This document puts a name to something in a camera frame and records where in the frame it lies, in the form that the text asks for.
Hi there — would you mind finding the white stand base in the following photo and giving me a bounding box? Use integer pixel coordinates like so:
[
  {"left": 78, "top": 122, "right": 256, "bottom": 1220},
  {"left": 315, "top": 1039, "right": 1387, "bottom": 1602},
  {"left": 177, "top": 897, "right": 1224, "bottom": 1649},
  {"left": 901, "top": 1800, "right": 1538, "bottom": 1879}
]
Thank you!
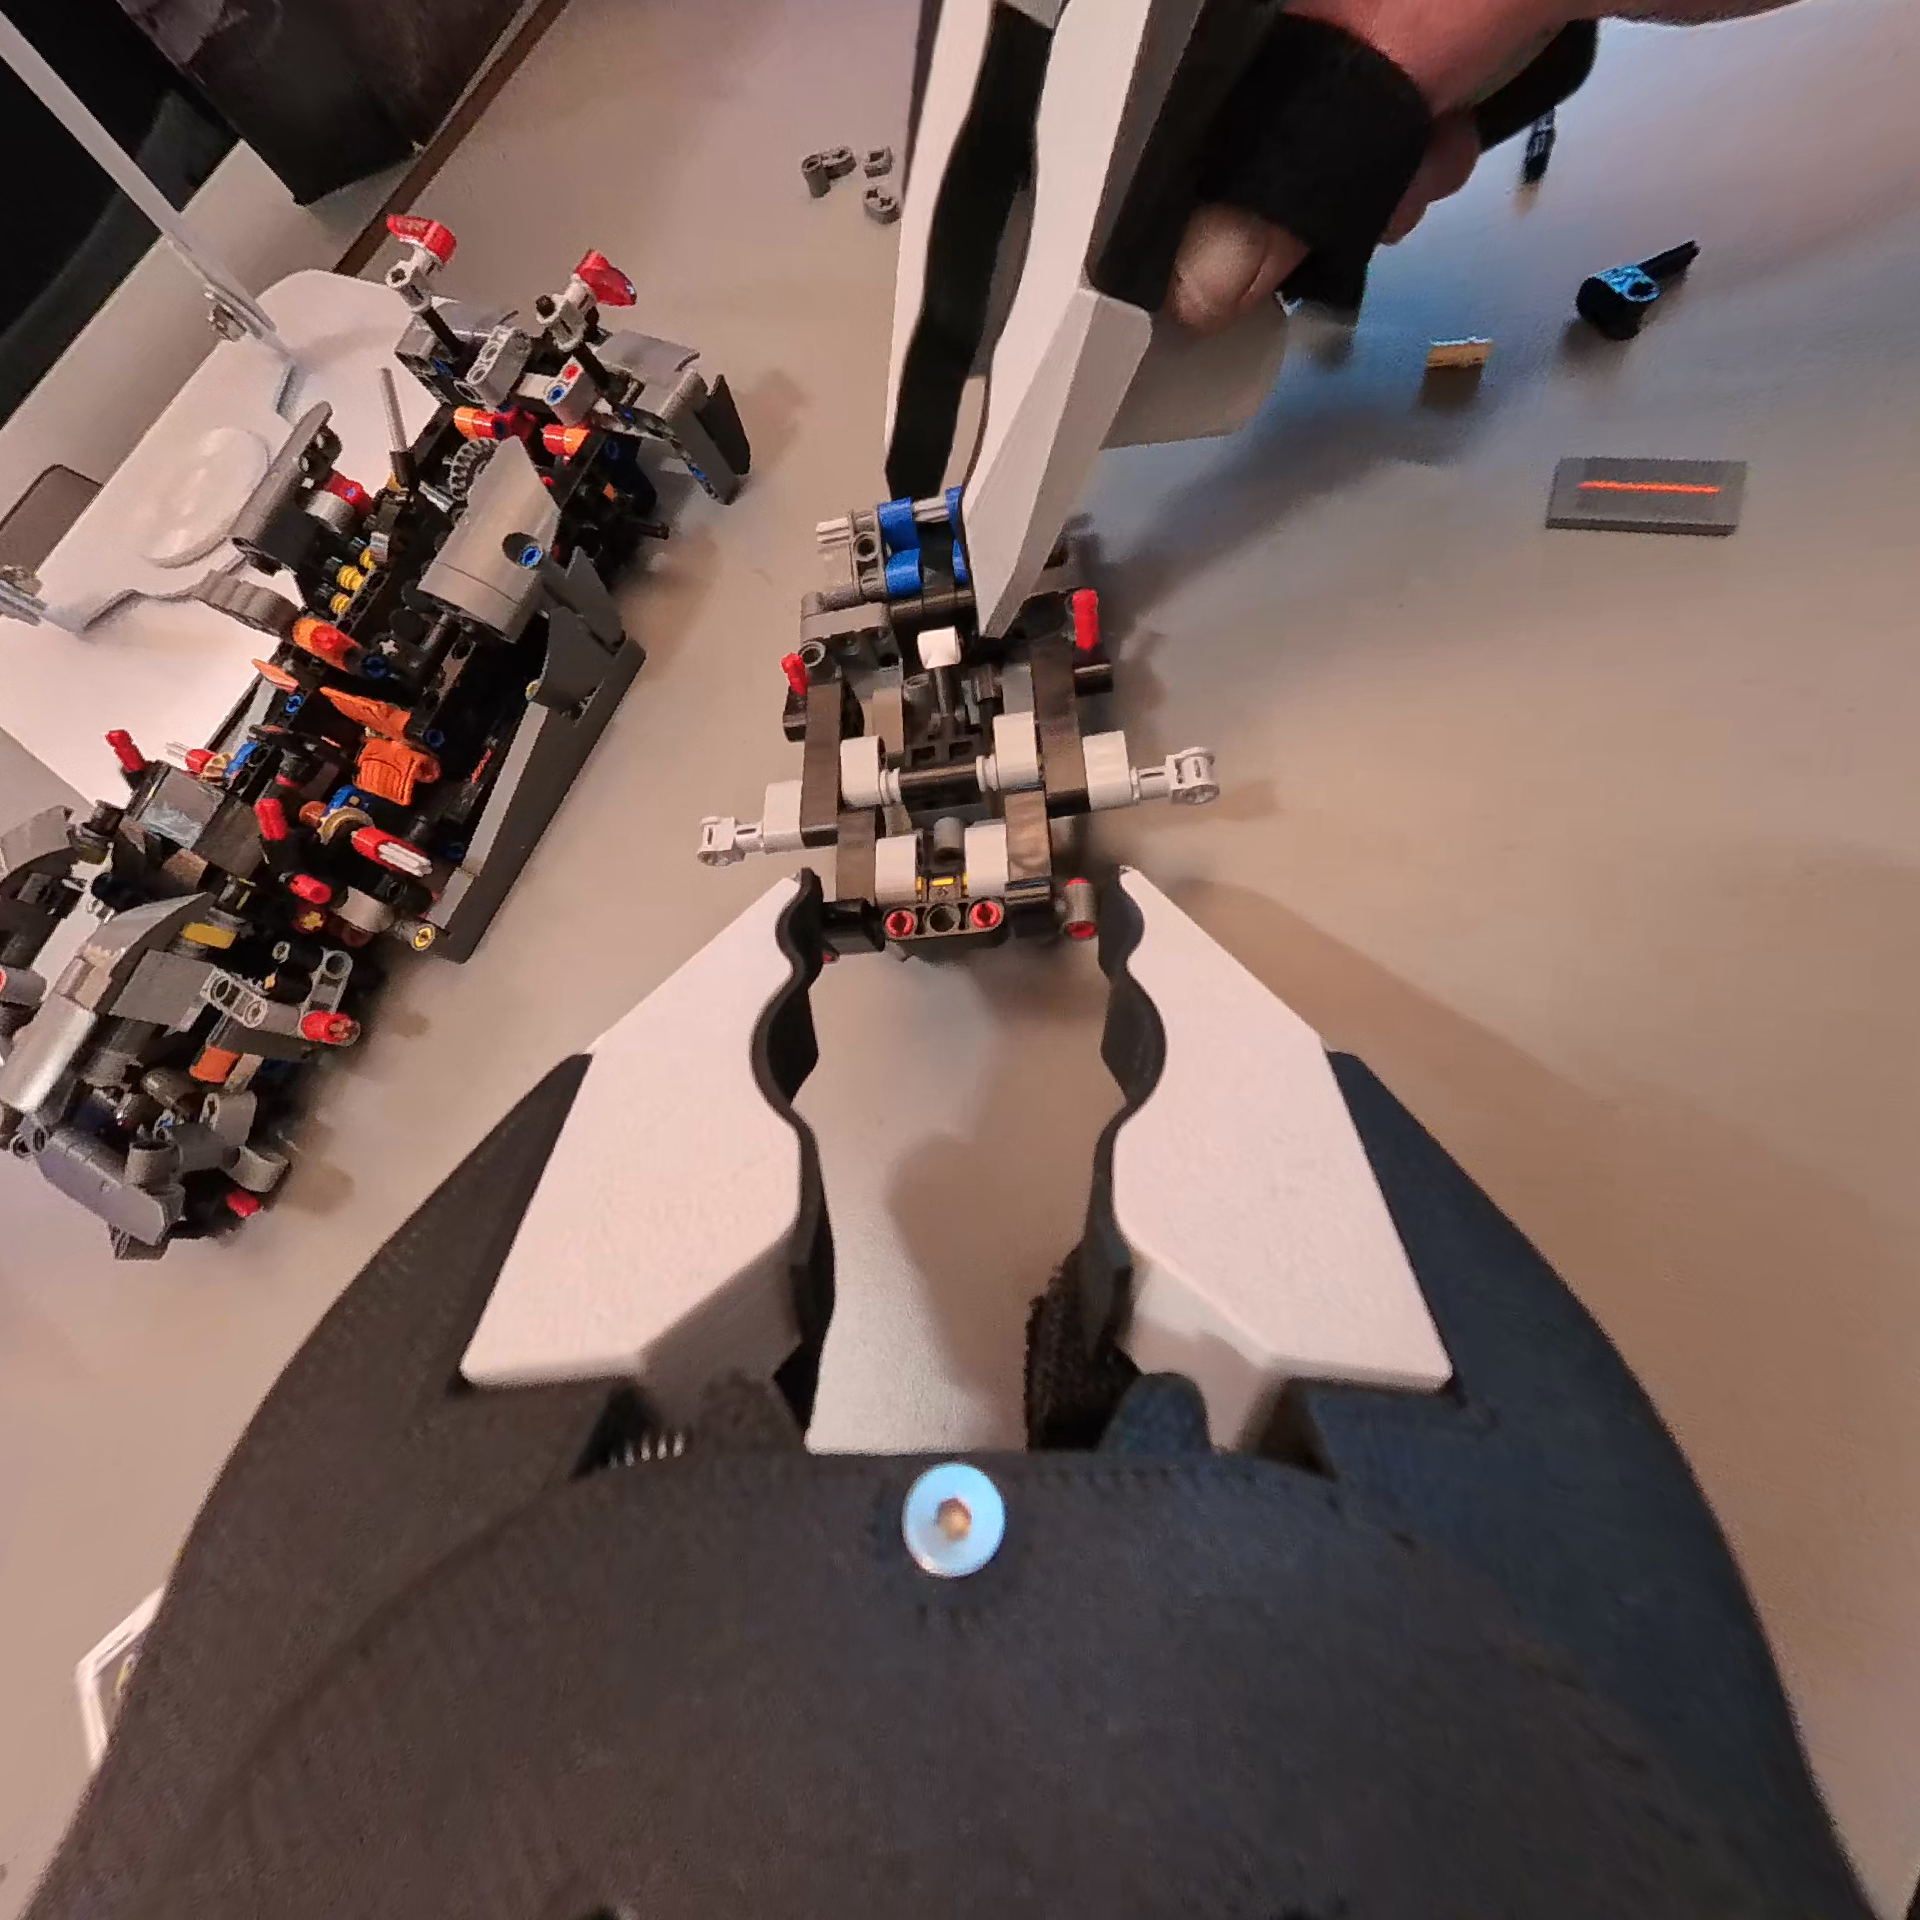
[{"left": 0, "top": 270, "right": 400, "bottom": 782}]

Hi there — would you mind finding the person's right hand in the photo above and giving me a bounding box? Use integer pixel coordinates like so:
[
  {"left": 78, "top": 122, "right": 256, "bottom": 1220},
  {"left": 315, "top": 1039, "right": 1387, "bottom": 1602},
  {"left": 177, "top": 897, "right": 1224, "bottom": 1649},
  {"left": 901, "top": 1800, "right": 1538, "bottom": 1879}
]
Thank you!
[{"left": 1170, "top": 0, "right": 1802, "bottom": 336}]

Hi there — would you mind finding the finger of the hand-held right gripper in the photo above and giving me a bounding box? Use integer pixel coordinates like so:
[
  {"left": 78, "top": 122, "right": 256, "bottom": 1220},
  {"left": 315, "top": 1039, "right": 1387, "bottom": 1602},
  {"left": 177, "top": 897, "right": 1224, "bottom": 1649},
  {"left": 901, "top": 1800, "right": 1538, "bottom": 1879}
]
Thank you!
[
  {"left": 885, "top": 0, "right": 1057, "bottom": 494},
  {"left": 961, "top": 0, "right": 1215, "bottom": 639}
]

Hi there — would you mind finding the black lego connector with pin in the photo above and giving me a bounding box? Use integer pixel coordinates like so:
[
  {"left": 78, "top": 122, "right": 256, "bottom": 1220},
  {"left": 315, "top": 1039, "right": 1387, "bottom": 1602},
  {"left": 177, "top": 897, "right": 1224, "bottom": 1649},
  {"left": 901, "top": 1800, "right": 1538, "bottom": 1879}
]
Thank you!
[{"left": 1576, "top": 239, "right": 1701, "bottom": 341}]

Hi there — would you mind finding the large lego car chassis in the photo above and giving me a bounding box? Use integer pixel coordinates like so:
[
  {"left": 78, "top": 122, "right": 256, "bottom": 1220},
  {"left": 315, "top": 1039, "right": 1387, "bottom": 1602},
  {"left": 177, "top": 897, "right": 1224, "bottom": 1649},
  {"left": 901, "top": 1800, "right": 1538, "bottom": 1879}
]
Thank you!
[{"left": 0, "top": 215, "right": 752, "bottom": 1261}]

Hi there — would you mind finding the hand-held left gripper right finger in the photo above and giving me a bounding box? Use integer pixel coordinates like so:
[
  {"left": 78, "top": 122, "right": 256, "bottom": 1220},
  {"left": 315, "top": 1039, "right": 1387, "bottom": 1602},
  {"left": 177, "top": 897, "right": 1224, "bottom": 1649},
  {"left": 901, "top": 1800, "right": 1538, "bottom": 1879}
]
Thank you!
[{"left": 1027, "top": 866, "right": 1454, "bottom": 1448}]

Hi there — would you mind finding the dark grey red-striped lego tile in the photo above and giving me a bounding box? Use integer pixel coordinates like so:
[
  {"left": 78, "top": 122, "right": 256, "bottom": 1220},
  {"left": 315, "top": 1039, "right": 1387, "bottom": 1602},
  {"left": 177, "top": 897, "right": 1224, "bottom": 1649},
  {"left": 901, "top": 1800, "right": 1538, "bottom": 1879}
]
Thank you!
[{"left": 1545, "top": 457, "right": 1749, "bottom": 536}]

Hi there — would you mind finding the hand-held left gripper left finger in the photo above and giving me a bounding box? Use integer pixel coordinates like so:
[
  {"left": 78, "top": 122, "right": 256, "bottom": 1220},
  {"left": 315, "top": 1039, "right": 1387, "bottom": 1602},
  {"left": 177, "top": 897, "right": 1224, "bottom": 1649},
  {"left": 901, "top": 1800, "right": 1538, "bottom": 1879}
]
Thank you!
[{"left": 461, "top": 873, "right": 838, "bottom": 1426}]

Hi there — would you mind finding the small lego car subassembly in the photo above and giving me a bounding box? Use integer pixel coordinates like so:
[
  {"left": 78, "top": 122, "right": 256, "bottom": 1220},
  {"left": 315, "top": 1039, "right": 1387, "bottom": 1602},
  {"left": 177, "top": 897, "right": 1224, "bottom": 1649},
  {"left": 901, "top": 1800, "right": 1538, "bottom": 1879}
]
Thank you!
[{"left": 697, "top": 486, "right": 1221, "bottom": 962}]

